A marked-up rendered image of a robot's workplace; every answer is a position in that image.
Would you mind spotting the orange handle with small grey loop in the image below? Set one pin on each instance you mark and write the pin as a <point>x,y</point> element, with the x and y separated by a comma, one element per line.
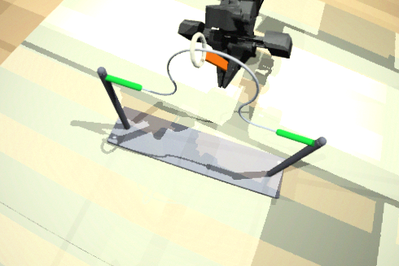
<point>211,58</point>

